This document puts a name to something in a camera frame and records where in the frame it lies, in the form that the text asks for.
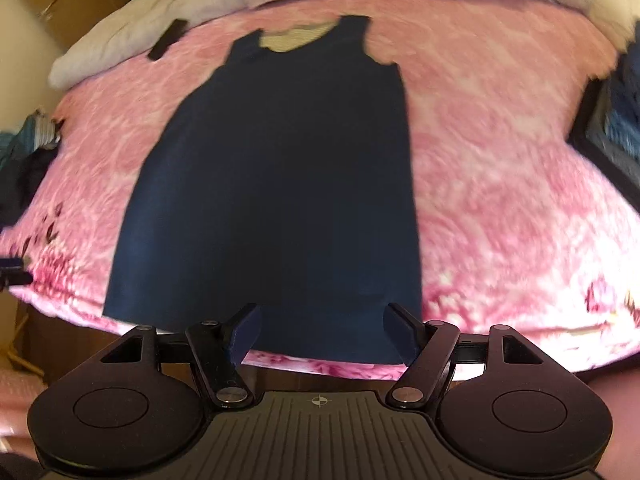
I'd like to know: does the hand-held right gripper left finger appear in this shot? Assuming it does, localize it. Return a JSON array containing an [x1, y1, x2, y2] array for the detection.
[[100, 302, 263, 408]]

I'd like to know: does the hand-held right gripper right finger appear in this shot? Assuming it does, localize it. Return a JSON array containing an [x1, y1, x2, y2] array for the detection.
[[382, 301, 543, 408]]

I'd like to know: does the blue sleeveless dress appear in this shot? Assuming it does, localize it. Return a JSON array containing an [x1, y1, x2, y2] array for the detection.
[[102, 15, 426, 366]]

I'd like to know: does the black garment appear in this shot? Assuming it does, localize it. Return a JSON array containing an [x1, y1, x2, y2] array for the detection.
[[0, 147, 56, 226]]

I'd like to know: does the striped garment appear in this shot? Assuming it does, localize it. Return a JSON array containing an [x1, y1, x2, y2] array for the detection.
[[22, 112, 63, 148]]

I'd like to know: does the pink floral blanket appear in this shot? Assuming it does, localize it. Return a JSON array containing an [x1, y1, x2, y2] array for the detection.
[[0, 2, 640, 381]]

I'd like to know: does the grey striped quilt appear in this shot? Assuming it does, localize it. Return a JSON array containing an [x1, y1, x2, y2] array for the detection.
[[48, 0, 638, 90]]

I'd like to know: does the wardrobe with glossy doors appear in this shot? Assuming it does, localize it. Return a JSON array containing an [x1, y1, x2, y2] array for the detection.
[[0, 0, 151, 68]]

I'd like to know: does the black phone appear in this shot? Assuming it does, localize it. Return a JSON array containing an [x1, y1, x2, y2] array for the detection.
[[148, 19, 187, 61]]

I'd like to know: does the black rimmed box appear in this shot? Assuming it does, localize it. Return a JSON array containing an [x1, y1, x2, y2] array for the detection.
[[567, 52, 640, 191]]

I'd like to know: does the blue knit cloth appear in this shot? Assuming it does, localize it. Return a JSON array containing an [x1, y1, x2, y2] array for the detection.
[[602, 60, 640, 161]]

